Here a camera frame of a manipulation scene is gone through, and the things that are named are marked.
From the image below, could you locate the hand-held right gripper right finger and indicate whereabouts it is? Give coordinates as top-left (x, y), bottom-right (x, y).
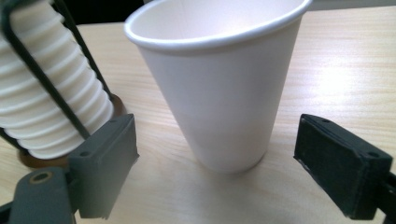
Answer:
top-left (293, 113), bottom-right (394, 221)

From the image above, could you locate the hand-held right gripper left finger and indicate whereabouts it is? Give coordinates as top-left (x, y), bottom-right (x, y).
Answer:
top-left (66, 113), bottom-right (140, 220)

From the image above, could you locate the black wire cup holder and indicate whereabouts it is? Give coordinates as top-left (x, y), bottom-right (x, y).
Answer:
top-left (0, 0), bottom-right (129, 171)

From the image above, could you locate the stack of white paper cups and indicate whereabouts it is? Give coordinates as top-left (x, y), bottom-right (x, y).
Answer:
top-left (0, 0), bottom-right (115, 161)

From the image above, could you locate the single white paper cup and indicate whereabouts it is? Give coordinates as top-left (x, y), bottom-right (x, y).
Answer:
top-left (122, 0), bottom-right (314, 175)

